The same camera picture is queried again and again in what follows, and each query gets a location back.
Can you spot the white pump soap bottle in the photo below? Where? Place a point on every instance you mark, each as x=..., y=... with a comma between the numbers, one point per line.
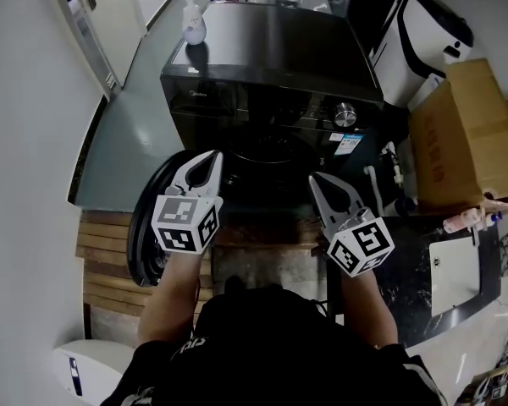
x=194, y=30

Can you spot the white black appliance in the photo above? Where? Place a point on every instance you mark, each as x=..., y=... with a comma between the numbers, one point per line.
x=427, y=45

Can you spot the white appliance with blue panel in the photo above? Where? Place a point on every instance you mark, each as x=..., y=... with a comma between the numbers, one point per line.
x=93, y=362

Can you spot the wooden slatted pallet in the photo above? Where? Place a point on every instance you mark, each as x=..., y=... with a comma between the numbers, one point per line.
x=101, y=260

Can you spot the large cardboard box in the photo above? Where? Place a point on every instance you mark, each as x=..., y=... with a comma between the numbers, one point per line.
x=461, y=142

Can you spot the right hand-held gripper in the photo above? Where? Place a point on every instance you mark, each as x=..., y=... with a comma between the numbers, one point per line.
x=360, y=248

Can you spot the black washing machine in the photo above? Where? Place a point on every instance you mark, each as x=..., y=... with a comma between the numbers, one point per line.
x=271, y=40

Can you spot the pink bottle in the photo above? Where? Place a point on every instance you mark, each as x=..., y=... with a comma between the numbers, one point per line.
x=461, y=221

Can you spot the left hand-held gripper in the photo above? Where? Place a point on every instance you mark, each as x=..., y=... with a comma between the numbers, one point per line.
x=186, y=226

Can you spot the white rectangular board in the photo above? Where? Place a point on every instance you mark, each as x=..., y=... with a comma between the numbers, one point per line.
x=453, y=273

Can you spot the person's right forearm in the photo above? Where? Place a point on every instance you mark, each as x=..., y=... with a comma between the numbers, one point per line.
x=368, y=311

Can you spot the dark wooden step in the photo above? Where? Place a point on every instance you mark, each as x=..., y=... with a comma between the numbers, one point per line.
x=271, y=235

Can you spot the white water valve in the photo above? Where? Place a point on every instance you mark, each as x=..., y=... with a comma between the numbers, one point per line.
x=395, y=171

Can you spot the person's black shirt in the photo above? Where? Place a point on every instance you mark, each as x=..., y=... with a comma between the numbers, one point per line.
x=279, y=353

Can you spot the white bottle with blue cap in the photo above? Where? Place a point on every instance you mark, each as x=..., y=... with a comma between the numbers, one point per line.
x=493, y=219

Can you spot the person's left forearm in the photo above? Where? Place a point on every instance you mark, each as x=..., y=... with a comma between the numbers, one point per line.
x=169, y=298

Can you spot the person's left shoe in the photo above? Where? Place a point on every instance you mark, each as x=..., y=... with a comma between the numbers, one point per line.
x=235, y=285

